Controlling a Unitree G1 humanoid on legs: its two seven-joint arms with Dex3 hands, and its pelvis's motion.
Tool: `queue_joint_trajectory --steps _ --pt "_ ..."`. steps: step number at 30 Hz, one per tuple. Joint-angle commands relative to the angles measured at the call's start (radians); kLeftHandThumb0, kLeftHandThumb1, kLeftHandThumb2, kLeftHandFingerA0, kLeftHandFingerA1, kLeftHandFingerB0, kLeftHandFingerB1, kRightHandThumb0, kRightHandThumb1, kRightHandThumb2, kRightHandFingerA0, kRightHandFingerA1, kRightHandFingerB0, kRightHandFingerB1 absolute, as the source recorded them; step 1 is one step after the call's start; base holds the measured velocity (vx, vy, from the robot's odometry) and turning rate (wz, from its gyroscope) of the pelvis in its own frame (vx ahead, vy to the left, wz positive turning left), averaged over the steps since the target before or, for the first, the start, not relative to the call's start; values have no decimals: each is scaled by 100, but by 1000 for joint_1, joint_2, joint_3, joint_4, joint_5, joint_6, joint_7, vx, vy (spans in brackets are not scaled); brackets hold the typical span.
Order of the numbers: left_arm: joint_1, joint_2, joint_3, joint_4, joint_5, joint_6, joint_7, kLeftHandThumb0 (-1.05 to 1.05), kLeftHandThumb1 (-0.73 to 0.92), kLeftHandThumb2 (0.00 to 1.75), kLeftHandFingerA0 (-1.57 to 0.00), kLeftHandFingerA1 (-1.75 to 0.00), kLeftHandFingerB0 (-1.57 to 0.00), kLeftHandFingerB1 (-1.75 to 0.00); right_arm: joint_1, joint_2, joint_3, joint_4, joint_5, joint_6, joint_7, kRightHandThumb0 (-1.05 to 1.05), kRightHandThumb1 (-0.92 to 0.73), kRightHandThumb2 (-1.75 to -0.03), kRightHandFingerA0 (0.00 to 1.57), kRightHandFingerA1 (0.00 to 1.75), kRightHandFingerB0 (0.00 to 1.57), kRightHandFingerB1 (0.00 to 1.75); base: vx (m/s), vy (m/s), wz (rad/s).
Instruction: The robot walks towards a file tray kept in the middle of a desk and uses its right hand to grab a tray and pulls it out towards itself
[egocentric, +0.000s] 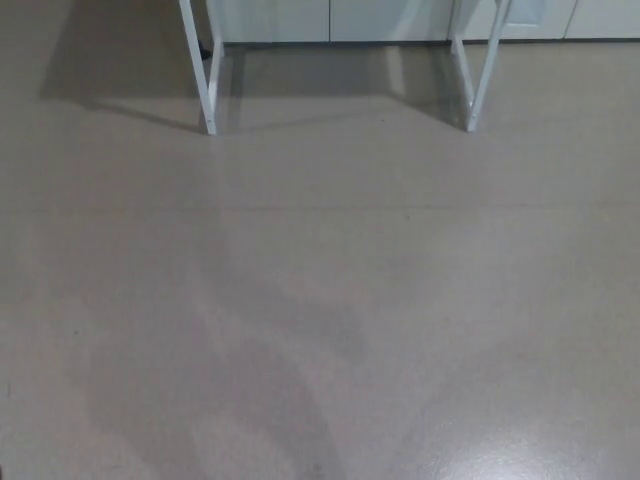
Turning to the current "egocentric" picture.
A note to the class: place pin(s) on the small black object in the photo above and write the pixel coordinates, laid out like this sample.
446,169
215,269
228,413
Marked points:
204,51

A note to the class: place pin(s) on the white metal desk leg frame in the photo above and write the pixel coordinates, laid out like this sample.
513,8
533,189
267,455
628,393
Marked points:
480,95
205,95

